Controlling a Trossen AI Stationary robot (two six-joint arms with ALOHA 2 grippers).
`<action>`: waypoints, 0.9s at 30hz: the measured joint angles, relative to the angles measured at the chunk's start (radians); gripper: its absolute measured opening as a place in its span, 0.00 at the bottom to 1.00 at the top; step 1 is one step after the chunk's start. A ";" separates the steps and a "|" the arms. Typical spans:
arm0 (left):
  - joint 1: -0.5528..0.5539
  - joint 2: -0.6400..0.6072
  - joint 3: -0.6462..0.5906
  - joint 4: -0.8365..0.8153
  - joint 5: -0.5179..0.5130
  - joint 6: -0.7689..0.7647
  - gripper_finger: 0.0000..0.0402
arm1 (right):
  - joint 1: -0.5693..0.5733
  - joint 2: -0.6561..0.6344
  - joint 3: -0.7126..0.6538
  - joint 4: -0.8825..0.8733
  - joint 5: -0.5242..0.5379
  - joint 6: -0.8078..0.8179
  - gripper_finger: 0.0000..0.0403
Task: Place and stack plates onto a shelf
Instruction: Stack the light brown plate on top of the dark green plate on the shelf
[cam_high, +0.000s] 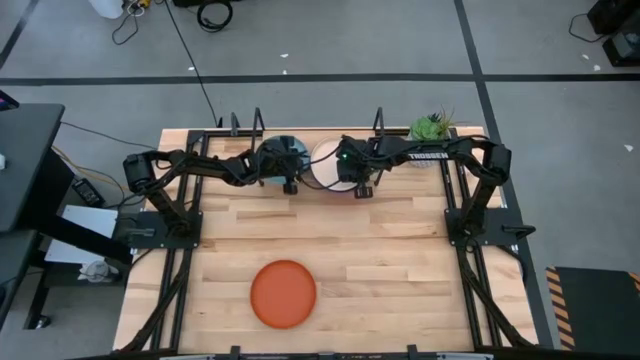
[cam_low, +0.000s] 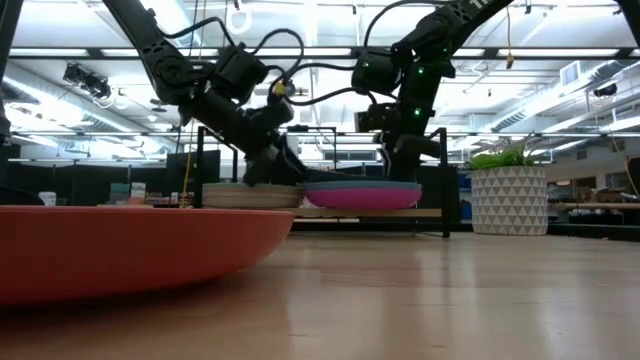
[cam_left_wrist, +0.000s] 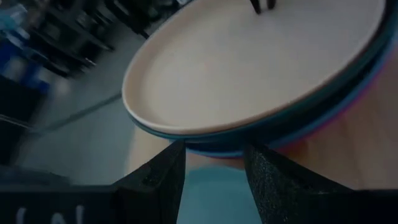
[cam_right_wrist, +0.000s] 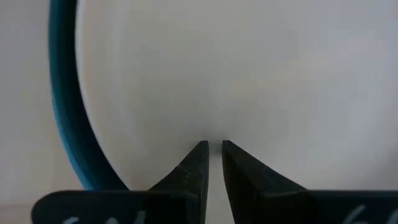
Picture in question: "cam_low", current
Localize green succulent plant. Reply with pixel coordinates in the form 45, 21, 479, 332
467, 133, 539, 172

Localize ceiling air vent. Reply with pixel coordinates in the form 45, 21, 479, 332
559, 60, 582, 88

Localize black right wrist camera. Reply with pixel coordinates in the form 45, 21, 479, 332
354, 103, 402, 135

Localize pink plate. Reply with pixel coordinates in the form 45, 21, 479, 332
303, 188, 423, 211

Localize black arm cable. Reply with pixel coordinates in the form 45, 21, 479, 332
158, 16, 307, 104
283, 0, 452, 109

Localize yellow hanging rope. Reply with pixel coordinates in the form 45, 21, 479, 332
180, 0, 208, 209

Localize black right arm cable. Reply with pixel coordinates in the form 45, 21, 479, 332
283, 0, 452, 109

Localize white hanging ring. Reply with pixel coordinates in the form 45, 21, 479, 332
225, 3, 253, 36

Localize terracotta plate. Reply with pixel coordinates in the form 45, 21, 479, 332
201, 192, 304, 210

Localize dark orange plate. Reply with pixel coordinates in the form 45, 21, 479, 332
0, 205, 296, 307

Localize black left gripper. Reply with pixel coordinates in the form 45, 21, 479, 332
181, 88, 310, 188

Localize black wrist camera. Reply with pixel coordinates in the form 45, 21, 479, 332
354, 103, 402, 135
263, 96, 297, 127

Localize black monitor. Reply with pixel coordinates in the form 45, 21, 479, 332
165, 149, 222, 199

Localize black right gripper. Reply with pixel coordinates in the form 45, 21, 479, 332
379, 97, 444, 182

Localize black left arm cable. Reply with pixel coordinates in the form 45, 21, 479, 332
158, 16, 307, 104

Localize wooden shelf with black frame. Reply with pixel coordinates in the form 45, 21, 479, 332
193, 125, 452, 239

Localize yellow hanging cord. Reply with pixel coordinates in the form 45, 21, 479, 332
503, 0, 516, 71

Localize white triangle-patterned plant pot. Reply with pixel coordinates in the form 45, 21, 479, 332
470, 165, 550, 237

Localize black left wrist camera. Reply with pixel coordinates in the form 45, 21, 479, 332
263, 96, 297, 127

